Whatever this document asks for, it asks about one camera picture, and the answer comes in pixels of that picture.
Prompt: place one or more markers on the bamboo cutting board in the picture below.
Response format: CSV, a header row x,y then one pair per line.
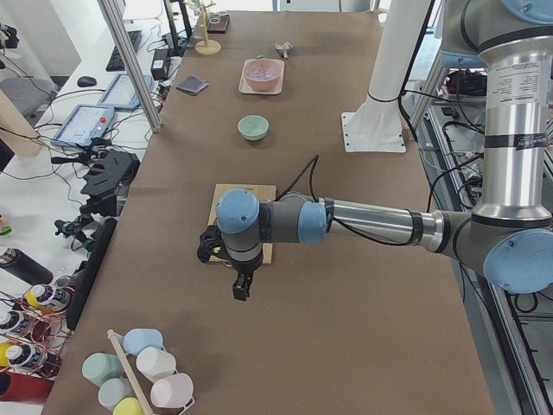
x,y
239,204

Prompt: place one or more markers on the black computer mouse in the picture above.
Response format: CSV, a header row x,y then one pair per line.
x,y
86,81

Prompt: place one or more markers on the yellow cup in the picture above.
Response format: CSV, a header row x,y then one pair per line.
x,y
128,406

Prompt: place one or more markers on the green ceramic bowl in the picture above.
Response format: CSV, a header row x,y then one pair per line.
x,y
253,127

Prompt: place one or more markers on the white camera post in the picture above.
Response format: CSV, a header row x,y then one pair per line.
x,y
377,124

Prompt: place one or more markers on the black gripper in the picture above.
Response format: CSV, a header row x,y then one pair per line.
x,y
244,267

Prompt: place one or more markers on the crumpled foil wrapper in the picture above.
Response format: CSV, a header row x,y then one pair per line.
x,y
284,49

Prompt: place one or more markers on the grey folded cloth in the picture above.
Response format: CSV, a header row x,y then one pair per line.
x,y
192,85

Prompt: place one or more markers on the light blue cup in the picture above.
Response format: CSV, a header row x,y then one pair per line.
x,y
136,340

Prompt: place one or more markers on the beige serving tray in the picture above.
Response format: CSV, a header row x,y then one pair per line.
x,y
245,89

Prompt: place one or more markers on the far teach pendant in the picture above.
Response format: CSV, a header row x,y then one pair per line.
x,y
120,94

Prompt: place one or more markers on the grey blue cup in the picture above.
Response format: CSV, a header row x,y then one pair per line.
x,y
113,391

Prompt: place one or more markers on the white cup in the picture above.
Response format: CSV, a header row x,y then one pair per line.
x,y
155,364

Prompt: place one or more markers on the mint green cup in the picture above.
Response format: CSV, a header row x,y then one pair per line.
x,y
99,368

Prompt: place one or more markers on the aluminium frame post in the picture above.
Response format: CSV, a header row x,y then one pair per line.
x,y
114,20

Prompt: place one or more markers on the teach pendant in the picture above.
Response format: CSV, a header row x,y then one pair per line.
x,y
120,94
84,124

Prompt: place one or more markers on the near teach pendant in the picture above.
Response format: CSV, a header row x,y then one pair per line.
x,y
84,124

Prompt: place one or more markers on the wooden mug tree stand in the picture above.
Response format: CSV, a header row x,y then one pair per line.
x,y
206,46

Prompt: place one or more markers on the pink bowl of ice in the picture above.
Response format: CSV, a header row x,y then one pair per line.
x,y
262,75

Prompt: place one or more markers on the pink cup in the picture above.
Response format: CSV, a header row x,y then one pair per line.
x,y
174,391

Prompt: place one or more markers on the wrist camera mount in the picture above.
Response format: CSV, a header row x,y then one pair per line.
x,y
211,245

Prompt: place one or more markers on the black water bottle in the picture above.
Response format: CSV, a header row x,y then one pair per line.
x,y
22,266

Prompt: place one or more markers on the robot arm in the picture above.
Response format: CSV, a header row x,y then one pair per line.
x,y
507,236

